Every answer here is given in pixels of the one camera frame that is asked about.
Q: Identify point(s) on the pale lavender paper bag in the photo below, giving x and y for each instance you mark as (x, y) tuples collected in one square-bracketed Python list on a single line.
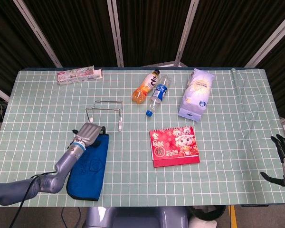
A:
[(194, 95)]

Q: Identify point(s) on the black waste bin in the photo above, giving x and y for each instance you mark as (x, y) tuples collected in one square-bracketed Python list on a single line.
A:
[(209, 212)]

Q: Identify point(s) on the grey robot torso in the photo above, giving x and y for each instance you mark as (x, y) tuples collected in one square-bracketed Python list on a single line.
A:
[(137, 217)]

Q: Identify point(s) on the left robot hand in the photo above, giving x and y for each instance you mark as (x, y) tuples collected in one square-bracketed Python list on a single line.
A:
[(89, 133)]

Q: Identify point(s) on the green checkered tablecloth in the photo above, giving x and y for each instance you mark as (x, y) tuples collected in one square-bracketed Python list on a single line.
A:
[(204, 185)]

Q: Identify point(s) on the red 2026 desk calendar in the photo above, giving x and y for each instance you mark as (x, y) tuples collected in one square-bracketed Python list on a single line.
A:
[(173, 145)]

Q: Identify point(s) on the dark folding screen partition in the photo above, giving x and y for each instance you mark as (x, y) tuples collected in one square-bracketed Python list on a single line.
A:
[(152, 28)]

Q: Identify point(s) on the orange drink bottle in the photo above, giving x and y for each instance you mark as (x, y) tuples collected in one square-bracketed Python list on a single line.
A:
[(142, 91)]

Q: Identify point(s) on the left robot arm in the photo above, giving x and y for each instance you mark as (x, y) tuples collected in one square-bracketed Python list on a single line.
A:
[(61, 164)]

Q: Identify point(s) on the toothpaste box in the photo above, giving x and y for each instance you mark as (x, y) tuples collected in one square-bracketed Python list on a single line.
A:
[(78, 75)]

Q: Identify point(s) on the black and blue towel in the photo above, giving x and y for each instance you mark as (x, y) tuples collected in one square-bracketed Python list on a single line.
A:
[(92, 171)]

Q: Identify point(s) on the clear bottle with blue cap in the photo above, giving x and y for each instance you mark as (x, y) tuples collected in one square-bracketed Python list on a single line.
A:
[(159, 92)]

